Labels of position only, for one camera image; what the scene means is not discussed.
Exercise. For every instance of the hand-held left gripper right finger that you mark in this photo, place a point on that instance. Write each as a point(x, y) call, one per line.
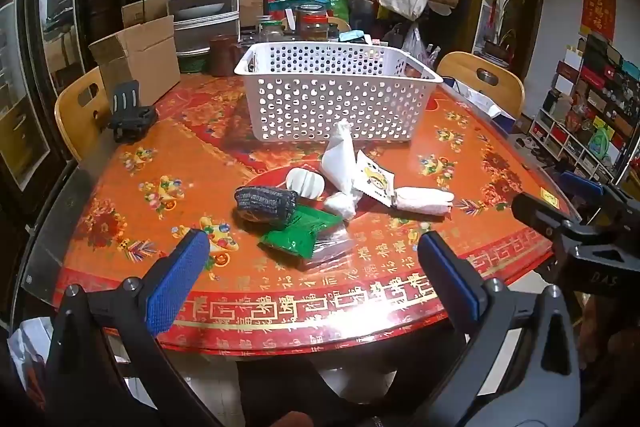
point(447, 279)

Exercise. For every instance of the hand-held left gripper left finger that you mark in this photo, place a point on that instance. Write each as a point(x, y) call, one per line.
point(177, 282)

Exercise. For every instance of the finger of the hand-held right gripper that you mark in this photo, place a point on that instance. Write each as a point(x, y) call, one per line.
point(582, 188)
point(537, 212)

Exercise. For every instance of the white towel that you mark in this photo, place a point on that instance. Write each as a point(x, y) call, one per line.
point(425, 201)

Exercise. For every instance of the grey sock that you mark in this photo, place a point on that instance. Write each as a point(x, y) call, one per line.
point(265, 204)

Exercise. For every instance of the clear plastic packet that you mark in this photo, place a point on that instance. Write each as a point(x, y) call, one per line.
point(331, 253)

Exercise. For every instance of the cartoon printed white packet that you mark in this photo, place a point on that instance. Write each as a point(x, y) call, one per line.
point(375, 179)

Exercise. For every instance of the green plastic packet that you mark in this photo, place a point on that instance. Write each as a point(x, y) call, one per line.
point(295, 232)

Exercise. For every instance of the small white pouch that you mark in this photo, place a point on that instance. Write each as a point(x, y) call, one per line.
point(342, 205)

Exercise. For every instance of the white plastic bag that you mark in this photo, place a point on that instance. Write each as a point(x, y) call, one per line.
point(340, 162)
point(30, 347)

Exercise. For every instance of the white perforated plastic basket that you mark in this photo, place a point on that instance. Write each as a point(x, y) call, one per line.
point(325, 52)

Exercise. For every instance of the shelf of assorted boxes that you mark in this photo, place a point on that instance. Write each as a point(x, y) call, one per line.
point(590, 107)

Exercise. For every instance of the red printed tablecloth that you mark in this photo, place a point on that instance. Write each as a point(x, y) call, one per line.
point(200, 167)

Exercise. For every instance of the white and blue paper box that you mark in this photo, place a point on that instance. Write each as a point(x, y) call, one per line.
point(480, 103)

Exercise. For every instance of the black phone holder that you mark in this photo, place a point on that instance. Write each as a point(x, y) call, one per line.
point(132, 117)

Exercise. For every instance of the black binder clip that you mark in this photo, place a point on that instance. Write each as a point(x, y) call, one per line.
point(250, 66)

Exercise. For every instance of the brown cardboard box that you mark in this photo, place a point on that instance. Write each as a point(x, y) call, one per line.
point(140, 57)

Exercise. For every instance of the dark brown canister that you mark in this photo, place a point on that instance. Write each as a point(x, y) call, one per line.
point(225, 57)

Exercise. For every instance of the small glass jar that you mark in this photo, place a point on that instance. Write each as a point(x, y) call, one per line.
point(270, 32)

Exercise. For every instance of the dark glass door cabinet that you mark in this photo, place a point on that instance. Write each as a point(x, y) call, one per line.
point(30, 57)

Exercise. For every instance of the glass jar with red lid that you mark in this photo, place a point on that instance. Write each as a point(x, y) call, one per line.
point(312, 27)

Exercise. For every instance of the small cardboard box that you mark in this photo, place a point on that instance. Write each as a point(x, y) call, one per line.
point(250, 4)

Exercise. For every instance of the red wall banner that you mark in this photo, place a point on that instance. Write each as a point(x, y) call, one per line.
point(597, 2)

